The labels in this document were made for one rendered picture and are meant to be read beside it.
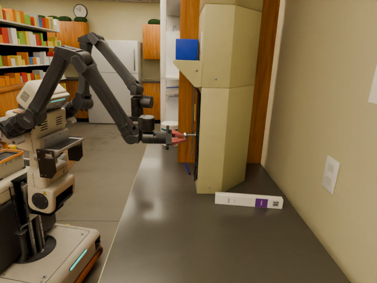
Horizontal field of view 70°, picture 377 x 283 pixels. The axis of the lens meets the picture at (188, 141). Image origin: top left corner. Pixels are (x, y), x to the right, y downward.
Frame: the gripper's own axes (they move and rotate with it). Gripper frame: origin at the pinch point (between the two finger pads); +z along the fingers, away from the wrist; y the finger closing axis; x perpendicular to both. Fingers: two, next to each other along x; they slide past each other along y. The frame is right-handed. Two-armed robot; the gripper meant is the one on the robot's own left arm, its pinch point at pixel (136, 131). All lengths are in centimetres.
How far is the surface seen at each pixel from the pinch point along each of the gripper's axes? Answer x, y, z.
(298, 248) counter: -82, 65, 16
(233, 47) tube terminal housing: -45, 45, -47
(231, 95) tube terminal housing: -44, 46, -28
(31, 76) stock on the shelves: 297, -213, -5
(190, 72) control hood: -46, 29, -37
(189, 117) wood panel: -9.1, 30.7, -10.9
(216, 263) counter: -88, 37, 16
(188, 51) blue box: -26, 29, -45
